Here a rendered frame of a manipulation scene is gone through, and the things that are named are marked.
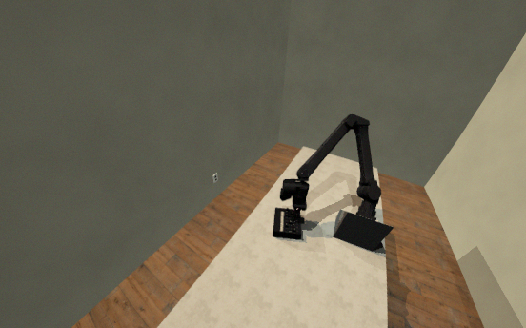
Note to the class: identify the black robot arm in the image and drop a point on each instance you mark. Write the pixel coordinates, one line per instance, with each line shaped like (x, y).
(372, 192)

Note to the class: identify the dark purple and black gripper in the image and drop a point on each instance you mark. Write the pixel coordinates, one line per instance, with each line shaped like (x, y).
(302, 206)

